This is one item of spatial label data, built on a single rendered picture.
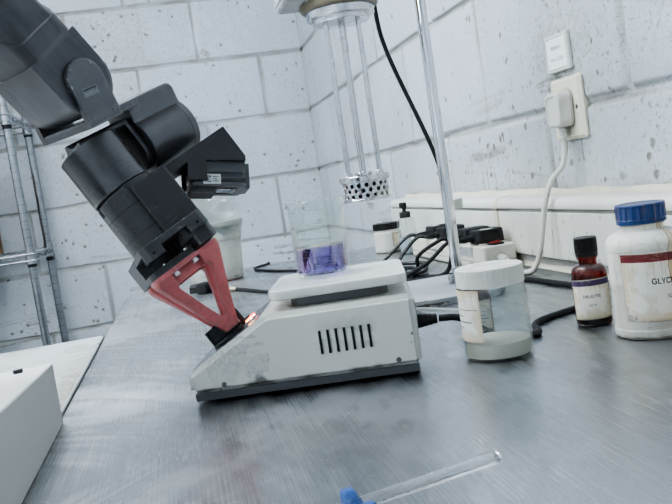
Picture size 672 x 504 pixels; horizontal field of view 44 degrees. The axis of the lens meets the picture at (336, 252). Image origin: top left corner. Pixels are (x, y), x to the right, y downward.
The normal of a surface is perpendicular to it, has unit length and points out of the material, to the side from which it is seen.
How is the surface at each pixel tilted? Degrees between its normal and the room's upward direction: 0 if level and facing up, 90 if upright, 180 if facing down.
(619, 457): 0
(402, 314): 90
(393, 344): 90
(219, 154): 78
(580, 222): 90
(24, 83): 128
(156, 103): 88
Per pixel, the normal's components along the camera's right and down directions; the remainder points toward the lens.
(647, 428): -0.15, -0.98
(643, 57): -0.97, 0.16
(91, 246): 0.19, 0.06
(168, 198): 0.32, -0.18
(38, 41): 0.72, -0.07
